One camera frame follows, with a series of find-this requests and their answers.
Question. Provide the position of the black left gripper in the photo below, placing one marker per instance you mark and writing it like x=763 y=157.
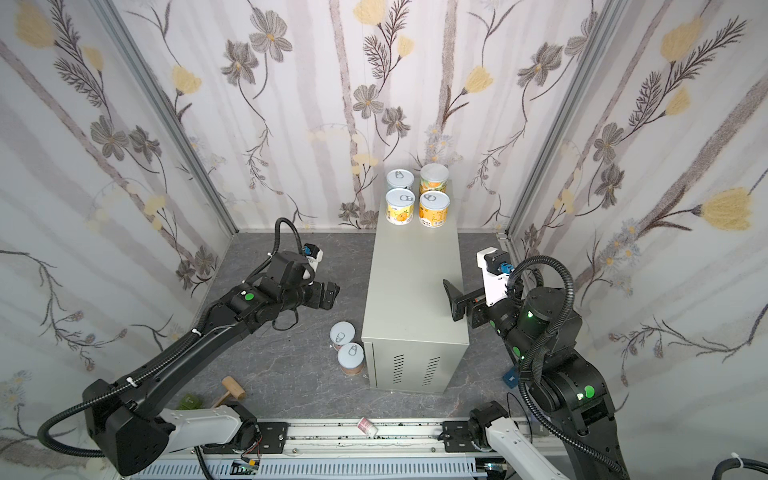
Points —
x=318 y=294

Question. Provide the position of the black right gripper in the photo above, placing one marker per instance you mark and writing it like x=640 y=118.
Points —
x=474 y=308

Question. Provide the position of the pink label can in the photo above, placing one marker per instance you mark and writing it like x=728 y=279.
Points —
x=341 y=334

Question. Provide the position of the yellow label can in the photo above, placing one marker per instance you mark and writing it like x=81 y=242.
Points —
x=433 y=208
x=399 y=206

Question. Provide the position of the green orange peach can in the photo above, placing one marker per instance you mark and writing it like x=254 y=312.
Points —
x=433 y=177

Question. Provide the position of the white blue label can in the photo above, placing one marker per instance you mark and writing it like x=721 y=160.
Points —
x=400 y=179

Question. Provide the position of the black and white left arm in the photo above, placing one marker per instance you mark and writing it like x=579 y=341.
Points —
x=128 y=421

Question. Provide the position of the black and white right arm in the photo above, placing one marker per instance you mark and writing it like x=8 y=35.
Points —
x=531 y=308

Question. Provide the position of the grey metal cabinet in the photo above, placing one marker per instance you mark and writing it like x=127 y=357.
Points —
x=411 y=342

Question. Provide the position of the salmon label can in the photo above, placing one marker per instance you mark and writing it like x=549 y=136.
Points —
x=351 y=358

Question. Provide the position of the blue square block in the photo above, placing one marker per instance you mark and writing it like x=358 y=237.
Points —
x=511 y=378

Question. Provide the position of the wooden mallet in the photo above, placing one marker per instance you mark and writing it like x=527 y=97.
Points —
x=233 y=391

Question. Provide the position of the small pink bottle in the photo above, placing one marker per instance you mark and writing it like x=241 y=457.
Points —
x=367 y=427

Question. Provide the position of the green block toy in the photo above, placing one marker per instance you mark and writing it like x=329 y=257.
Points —
x=189 y=402

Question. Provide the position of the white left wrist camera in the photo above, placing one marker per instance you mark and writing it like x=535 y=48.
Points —
x=313 y=254

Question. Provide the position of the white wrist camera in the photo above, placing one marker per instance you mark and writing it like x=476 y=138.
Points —
x=313 y=254
x=496 y=268

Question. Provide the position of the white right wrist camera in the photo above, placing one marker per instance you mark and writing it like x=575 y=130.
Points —
x=496 y=268

